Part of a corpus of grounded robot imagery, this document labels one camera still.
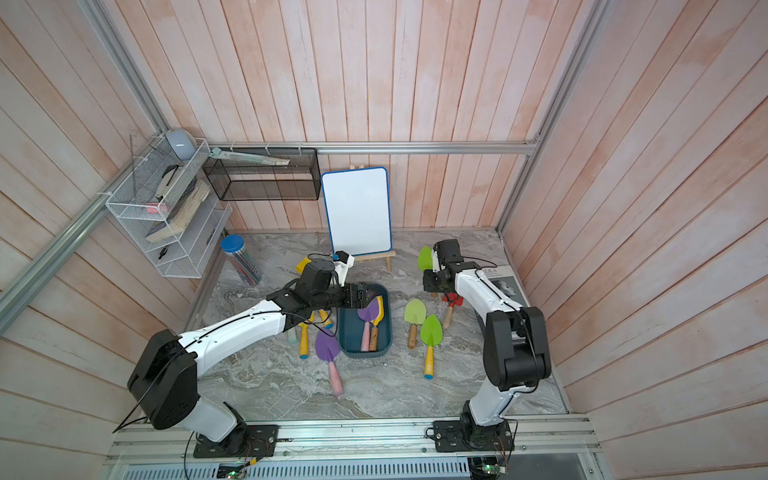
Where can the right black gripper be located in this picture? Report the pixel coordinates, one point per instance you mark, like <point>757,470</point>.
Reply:
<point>428,284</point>

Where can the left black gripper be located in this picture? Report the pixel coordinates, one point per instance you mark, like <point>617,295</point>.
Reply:
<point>351,290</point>

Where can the green trowel wooden handle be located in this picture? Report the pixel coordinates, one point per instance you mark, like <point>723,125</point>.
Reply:
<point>425,259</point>

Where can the purple trowel pink handle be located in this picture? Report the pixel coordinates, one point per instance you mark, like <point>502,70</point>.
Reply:
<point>363,314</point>

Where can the yellow shovel wooden handle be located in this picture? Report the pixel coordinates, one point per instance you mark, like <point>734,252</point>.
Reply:
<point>375,324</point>

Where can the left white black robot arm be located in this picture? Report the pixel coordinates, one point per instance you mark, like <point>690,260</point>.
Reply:
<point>164,382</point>

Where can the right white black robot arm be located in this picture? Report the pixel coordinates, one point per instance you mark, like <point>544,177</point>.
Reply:
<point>516,355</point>

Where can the yellow shovel blue tip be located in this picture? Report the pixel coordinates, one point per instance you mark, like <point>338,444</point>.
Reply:
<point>304,341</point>

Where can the dark teal storage box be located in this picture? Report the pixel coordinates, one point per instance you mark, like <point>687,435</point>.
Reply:
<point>350,329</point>

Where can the black cover book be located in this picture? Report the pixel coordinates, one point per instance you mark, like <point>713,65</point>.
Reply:
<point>506,280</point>

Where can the small wooden easel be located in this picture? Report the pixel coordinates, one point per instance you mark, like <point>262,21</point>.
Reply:
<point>387,256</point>

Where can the blue lid pencil tube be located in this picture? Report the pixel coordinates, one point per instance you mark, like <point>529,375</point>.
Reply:
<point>234,247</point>

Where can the green ruler on basket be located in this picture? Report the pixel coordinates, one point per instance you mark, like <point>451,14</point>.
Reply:
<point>247,159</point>

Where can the grey round object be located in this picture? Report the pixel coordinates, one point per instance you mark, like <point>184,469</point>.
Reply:
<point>182,143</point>

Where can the yellow shovel orange handle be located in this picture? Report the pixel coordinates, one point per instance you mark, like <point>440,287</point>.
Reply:
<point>325,319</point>

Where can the yellow scoop orange handle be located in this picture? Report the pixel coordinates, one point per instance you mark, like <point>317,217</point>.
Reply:
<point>302,264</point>

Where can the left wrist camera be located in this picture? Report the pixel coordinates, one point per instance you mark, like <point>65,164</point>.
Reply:
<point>343,262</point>

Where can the red shovel wooden handle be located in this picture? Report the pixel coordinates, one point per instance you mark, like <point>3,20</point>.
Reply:
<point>452,300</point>

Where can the purple shovel pink handle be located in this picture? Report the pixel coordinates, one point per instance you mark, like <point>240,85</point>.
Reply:
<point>327,349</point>

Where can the lime shovel wooden handle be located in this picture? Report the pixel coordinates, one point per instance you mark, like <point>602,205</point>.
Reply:
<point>414,315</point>

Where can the green trowel yellow handle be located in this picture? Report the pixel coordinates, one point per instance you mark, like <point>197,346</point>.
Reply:
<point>431,334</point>

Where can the white board blue frame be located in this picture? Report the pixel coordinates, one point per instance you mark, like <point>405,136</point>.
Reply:
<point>357,204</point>

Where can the black mesh wall basket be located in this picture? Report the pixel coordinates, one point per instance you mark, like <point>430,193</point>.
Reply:
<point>300,181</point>

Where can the book in wire shelf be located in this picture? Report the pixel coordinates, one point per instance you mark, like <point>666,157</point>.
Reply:
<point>182,214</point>

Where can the white wire shelf rack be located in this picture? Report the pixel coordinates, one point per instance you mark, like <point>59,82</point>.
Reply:
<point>168,207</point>

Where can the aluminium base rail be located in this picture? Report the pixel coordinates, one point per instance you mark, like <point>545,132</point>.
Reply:
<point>363,439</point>

